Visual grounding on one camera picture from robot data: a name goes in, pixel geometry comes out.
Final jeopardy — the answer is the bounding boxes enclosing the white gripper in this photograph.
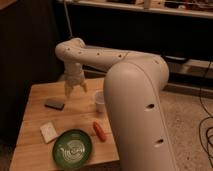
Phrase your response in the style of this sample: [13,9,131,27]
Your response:
[64,62,87,98]

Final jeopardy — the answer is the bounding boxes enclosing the dark grey eraser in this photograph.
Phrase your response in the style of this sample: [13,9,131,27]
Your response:
[45,99,65,110]

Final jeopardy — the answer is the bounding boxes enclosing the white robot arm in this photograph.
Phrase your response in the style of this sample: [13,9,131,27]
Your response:
[55,38,179,171]

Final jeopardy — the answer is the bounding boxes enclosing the white sponge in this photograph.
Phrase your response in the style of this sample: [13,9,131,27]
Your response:
[40,122,58,143]

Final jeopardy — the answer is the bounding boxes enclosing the white paper cup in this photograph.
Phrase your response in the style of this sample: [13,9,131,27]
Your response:
[94,91,105,113]

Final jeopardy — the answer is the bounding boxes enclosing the wooden table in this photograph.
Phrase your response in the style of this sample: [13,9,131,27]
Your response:
[9,78,120,171]

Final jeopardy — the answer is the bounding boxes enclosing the orange carrot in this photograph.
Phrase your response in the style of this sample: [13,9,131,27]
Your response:
[93,122,106,142]

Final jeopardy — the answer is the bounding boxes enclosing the green patterned plate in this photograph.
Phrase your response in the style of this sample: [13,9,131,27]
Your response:
[52,129,93,170]

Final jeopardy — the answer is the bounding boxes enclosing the metal pole stand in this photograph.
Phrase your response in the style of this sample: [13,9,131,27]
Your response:
[63,0,74,39]

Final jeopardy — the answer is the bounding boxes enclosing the black object on shelf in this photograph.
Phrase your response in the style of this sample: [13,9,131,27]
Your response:
[161,55,189,64]

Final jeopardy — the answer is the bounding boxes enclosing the long white shelf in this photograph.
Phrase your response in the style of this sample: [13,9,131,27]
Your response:
[81,44,213,94]

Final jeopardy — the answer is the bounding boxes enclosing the upper wooden shelf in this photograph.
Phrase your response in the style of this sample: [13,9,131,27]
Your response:
[56,0,213,19]

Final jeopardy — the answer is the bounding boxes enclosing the black cables on floor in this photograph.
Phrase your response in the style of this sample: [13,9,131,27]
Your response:
[198,59,213,160]

